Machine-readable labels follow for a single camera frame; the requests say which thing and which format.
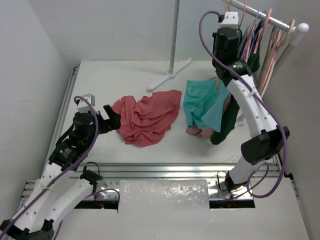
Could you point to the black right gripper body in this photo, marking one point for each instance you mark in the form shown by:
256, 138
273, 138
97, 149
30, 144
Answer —
214, 36

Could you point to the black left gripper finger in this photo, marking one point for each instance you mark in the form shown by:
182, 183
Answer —
110, 112
113, 123

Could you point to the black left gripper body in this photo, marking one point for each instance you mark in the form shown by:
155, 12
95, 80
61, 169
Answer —
104, 121

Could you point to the salmon red t-shirt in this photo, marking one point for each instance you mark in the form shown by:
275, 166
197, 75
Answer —
144, 123

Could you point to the wooden clothes hanger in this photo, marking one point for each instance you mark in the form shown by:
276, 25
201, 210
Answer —
218, 81

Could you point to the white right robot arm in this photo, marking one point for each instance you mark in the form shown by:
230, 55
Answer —
266, 135

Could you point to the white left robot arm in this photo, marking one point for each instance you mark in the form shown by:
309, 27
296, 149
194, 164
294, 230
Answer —
42, 214

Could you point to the pink hanger with blue hook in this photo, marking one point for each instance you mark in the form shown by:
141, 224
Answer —
259, 32

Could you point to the pink empty hanger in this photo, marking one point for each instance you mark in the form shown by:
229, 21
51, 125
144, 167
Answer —
271, 57

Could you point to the beige empty hanger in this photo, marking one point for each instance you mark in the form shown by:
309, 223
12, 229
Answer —
285, 42

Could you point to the teal t-shirt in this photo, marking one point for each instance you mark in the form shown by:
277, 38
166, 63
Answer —
198, 95

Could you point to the grey rack upright pole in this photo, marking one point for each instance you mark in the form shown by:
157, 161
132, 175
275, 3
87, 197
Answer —
174, 37

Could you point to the white rack base foot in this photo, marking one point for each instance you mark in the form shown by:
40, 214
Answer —
175, 67

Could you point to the light blue hanging garment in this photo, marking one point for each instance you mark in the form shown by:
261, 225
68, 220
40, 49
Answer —
213, 115

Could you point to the dark green hanging garment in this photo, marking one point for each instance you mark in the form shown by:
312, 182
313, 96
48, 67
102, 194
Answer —
231, 110

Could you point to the beige pink garment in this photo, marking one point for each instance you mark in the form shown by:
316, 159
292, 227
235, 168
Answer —
205, 133

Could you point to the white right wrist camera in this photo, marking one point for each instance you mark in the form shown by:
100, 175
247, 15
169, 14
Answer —
230, 20

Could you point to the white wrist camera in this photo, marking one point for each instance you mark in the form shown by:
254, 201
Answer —
81, 104
230, 20

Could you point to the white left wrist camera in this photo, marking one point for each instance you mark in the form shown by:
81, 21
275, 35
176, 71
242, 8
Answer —
81, 104

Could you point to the aluminium frame rail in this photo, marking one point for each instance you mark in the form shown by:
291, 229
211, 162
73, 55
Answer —
178, 155

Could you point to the chrome hanging rail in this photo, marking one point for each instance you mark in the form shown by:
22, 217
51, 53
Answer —
259, 14

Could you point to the white rack corner post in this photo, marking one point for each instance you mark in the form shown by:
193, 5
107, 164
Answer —
278, 50

